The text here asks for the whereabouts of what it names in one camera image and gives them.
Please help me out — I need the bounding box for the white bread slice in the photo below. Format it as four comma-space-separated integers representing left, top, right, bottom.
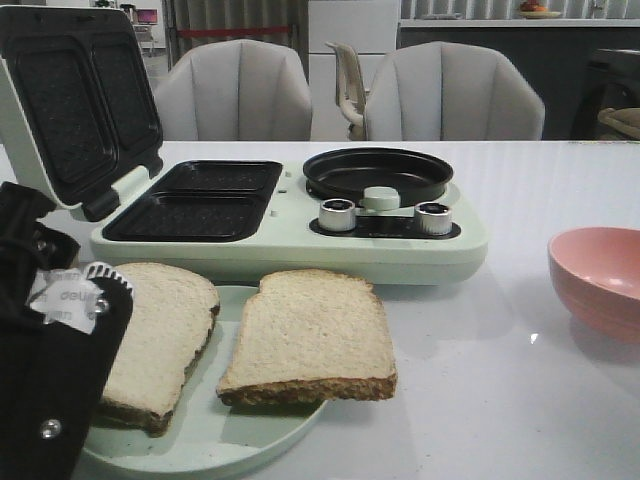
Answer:
216, 269, 397, 405
98, 262, 220, 437

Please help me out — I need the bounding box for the pink bowl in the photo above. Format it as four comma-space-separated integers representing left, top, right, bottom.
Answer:
547, 226, 639, 344

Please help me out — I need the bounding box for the mint green sandwich maker lid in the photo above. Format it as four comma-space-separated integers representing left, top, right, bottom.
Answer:
1, 5, 162, 222

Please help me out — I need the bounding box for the mint green breakfast maker base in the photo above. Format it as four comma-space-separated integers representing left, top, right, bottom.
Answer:
90, 160, 489, 285

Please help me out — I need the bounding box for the left silver control knob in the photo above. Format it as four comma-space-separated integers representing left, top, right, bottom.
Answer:
318, 198, 356, 232

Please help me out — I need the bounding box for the silver control knob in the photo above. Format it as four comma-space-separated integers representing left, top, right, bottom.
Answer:
318, 198, 356, 232
413, 202, 453, 236

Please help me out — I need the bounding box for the black round frying pan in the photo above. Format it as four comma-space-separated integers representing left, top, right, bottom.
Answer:
303, 147, 454, 207

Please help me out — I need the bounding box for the right silver control knob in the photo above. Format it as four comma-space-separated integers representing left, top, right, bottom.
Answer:
413, 202, 453, 236

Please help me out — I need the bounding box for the beige office chair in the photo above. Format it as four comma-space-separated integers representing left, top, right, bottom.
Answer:
325, 42, 368, 141

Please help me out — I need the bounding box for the left grey upholstered chair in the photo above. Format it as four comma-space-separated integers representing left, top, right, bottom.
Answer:
154, 39, 313, 141

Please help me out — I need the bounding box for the grey upholstered chair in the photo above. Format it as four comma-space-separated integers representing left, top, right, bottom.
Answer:
154, 39, 313, 141
364, 41, 545, 141

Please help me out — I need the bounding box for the right grey upholstered chair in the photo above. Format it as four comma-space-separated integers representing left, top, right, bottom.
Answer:
364, 41, 545, 141

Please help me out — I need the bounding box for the white cabinet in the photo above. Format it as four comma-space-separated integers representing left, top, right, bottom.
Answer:
308, 1, 401, 141

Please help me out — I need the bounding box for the mint green round plate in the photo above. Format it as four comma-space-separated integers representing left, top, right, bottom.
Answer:
74, 286, 325, 479

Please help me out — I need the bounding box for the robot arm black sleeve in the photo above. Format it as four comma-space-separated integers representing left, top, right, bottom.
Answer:
1, 182, 134, 479

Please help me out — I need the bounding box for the fruit bowl on counter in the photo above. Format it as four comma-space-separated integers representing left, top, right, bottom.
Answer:
517, 0, 562, 19

